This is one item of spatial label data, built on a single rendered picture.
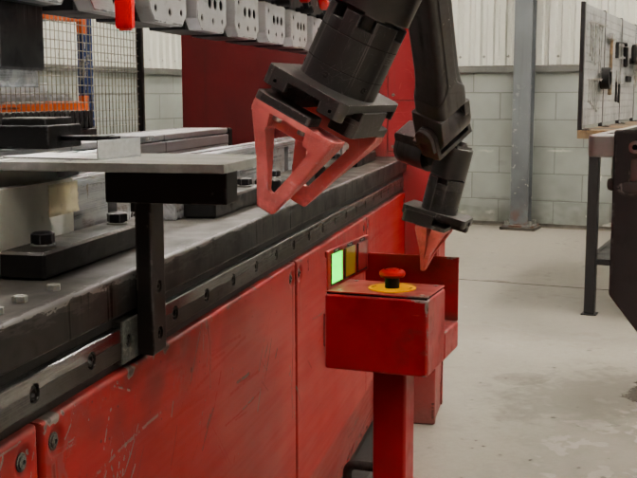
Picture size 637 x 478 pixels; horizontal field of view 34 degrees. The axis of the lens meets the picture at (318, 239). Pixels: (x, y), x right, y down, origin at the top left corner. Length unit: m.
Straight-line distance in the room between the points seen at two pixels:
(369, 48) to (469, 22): 7.94
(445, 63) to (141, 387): 0.62
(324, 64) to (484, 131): 7.90
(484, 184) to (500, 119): 0.54
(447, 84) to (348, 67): 0.80
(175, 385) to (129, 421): 0.15
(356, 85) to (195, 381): 0.76
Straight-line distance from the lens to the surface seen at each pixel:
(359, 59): 0.71
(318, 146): 0.69
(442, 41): 1.45
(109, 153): 1.17
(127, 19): 1.36
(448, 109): 1.52
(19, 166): 1.16
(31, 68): 1.27
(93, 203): 1.37
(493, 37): 8.58
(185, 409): 1.37
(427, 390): 3.41
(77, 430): 1.08
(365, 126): 0.73
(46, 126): 1.72
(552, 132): 8.47
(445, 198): 1.60
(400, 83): 3.28
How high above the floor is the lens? 1.07
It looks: 8 degrees down
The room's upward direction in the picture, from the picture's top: straight up
